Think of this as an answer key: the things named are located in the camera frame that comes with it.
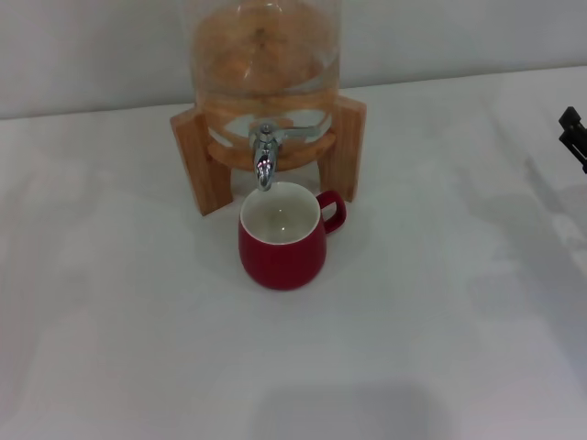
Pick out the red cup with white inside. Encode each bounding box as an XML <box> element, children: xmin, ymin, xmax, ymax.
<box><xmin>237</xmin><ymin>181</ymin><xmax>348</xmax><ymax>292</ymax></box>

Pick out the chrome faucet with lever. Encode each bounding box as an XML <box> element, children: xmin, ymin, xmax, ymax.
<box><xmin>249</xmin><ymin>122</ymin><xmax>318</xmax><ymax>192</ymax></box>

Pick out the clear glass water dispenser jar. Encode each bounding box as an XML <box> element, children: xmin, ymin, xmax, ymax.
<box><xmin>181</xmin><ymin>0</ymin><xmax>343</xmax><ymax>150</ymax></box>

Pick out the wooden dispenser stand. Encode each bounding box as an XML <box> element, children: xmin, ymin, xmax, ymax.
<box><xmin>169</xmin><ymin>94</ymin><xmax>369</xmax><ymax>216</ymax></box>

